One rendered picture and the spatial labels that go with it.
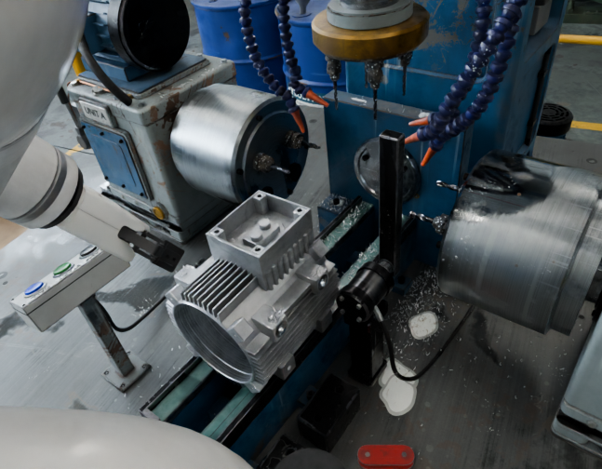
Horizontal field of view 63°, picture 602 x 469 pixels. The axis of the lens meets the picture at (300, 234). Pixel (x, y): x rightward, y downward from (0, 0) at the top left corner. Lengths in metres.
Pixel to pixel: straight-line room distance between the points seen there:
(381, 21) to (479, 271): 0.38
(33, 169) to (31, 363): 0.70
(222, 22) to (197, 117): 1.81
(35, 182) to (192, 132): 0.57
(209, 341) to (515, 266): 0.47
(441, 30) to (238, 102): 0.40
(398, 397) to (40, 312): 0.59
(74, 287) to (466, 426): 0.67
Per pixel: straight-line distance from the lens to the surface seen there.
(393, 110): 0.96
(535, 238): 0.72
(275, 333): 0.67
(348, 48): 0.76
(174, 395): 0.83
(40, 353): 1.17
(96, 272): 0.86
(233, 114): 0.99
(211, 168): 1.00
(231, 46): 2.85
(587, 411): 0.86
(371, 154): 1.01
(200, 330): 0.81
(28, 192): 0.51
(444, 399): 0.92
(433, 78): 1.03
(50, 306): 0.84
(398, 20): 0.78
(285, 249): 0.69
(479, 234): 0.73
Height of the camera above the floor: 1.58
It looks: 40 degrees down
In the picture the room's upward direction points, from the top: 8 degrees counter-clockwise
